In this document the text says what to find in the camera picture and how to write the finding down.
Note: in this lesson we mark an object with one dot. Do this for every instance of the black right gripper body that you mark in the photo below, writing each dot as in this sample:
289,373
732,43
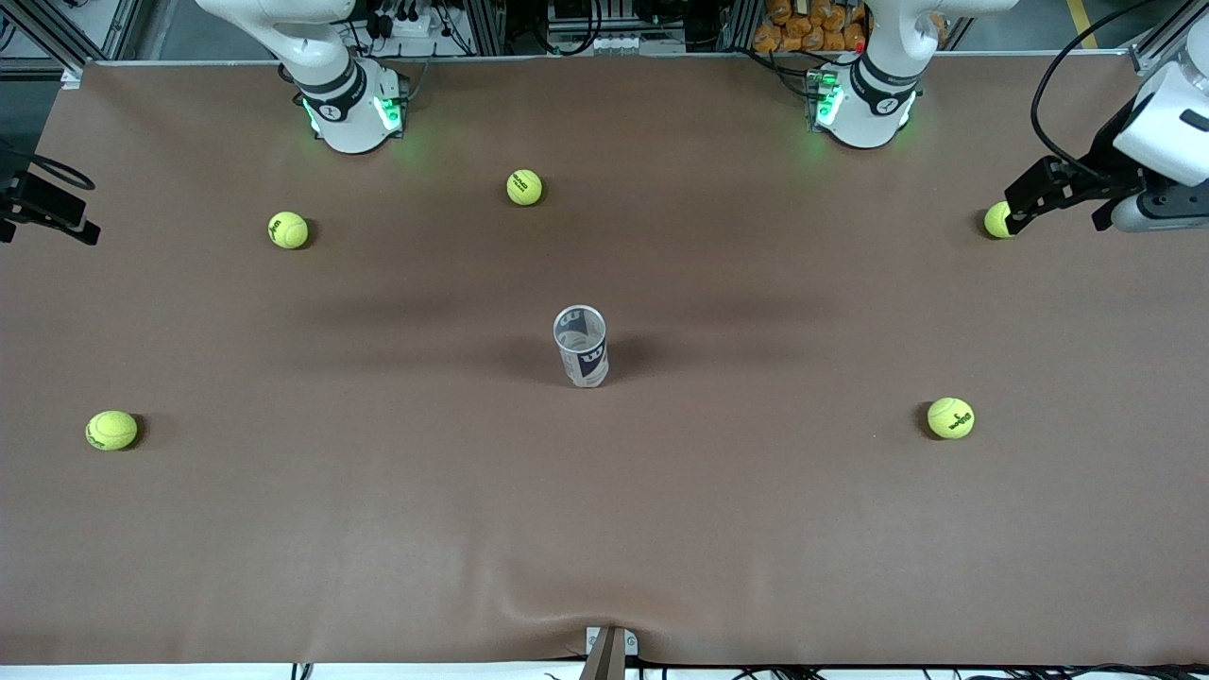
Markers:
21,194

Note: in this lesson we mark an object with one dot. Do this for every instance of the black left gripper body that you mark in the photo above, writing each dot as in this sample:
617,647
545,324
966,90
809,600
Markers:
1102,153

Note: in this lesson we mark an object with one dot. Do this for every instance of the clear printed tennis ball can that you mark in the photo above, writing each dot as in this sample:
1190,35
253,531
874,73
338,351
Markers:
584,354

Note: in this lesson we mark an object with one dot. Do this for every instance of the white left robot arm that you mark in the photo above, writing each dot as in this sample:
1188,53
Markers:
878,94

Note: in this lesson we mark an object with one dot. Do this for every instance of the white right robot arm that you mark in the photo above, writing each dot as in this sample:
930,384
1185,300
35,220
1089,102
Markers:
331,85

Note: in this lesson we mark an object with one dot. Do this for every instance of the yellow tennis ball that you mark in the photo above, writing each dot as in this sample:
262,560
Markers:
995,219
524,187
288,229
111,430

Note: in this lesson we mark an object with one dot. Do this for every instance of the yellow tennis ball bold print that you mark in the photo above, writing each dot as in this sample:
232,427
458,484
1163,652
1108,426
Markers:
950,417

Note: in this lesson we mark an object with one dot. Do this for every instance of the orange mesh bag pile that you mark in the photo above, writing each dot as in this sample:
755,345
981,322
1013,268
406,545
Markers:
803,24

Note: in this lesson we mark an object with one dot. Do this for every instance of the white power strip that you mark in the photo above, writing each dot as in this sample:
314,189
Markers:
416,28

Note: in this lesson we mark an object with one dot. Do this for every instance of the brown table cover mat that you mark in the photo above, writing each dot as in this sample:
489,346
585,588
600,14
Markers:
756,519

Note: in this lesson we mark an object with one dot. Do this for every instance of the metal table edge clamp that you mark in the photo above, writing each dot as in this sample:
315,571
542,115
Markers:
609,652

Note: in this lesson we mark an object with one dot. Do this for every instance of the aluminium frame strut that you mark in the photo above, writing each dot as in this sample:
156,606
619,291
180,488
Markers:
57,38

